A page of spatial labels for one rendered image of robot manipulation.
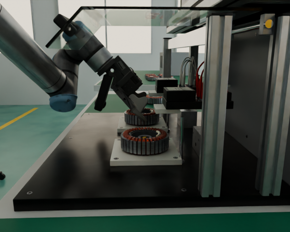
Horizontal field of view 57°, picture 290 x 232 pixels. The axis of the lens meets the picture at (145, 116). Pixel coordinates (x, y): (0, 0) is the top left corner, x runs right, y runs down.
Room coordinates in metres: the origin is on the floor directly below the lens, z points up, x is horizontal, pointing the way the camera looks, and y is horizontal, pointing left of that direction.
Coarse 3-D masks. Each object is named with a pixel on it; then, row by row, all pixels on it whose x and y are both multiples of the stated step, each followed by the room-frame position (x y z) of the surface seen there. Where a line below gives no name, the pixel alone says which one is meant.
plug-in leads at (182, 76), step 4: (184, 60) 0.87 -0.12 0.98; (188, 60) 0.85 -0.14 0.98; (192, 60) 0.83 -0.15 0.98; (192, 64) 0.83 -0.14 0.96; (196, 64) 0.85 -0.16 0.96; (180, 68) 0.87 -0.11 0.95; (184, 68) 0.82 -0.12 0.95; (196, 68) 0.85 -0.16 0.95; (180, 72) 0.84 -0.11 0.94; (184, 72) 0.82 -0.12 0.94; (196, 72) 0.85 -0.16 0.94; (180, 76) 0.84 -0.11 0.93; (184, 76) 0.82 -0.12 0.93; (188, 76) 0.86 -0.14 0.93; (192, 76) 0.82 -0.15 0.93; (180, 80) 0.84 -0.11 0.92; (184, 80) 0.82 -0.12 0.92; (188, 80) 0.85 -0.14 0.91; (180, 84) 0.84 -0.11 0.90; (184, 84) 0.82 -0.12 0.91; (188, 84) 0.85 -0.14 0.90
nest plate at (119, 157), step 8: (120, 144) 0.62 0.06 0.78; (112, 152) 0.56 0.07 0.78; (120, 152) 0.56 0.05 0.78; (128, 152) 0.56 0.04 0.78; (168, 152) 0.56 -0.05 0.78; (176, 152) 0.56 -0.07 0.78; (112, 160) 0.52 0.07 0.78; (120, 160) 0.52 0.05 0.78; (128, 160) 0.52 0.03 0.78; (136, 160) 0.52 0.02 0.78; (144, 160) 0.52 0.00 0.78; (152, 160) 0.52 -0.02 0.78; (160, 160) 0.52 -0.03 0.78; (168, 160) 0.52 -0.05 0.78; (176, 160) 0.52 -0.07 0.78
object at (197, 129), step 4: (196, 128) 0.61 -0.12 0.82; (200, 128) 0.61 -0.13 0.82; (196, 132) 0.60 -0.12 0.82; (200, 132) 0.58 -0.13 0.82; (192, 136) 0.63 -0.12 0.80; (196, 136) 0.60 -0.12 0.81; (192, 140) 0.63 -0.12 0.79; (196, 140) 0.59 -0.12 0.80; (192, 144) 0.63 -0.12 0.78; (196, 144) 0.59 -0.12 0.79; (196, 148) 0.59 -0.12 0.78; (196, 152) 0.59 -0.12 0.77
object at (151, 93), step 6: (156, 78) 0.85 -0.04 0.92; (162, 78) 0.85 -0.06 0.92; (168, 78) 0.85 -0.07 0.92; (174, 78) 0.85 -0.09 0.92; (156, 84) 0.83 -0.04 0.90; (162, 84) 0.81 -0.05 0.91; (168, 84) 0.81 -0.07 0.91; (174, 84) 0.81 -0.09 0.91; (186, 84) 0.86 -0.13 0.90; (150, 90) 0.86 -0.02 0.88; (156, 90) 0.82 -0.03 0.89; (162, 90) 0.80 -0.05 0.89
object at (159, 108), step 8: (168, 88) 0.60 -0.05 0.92; (176, 88) 0.60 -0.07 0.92; (184, 88) 0.60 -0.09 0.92; (168, 96) 0.56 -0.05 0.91; (176, 96) 0.56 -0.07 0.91; (184, 96) 0.57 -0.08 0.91; (192, 96) 0.57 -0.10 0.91; (160, 104) 0.62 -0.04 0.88; (168, 104) 0.56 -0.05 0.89; (176, 104) 0.56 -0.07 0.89; (184, 104) 0.56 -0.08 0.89; (192, 104) 0.56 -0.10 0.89; (200, 104) 0.56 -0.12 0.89; (232, 104) 0.57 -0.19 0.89; (160, 112) 0.57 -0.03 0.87; (168, 112) 0.57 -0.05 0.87; (176, 112) 0.57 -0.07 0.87
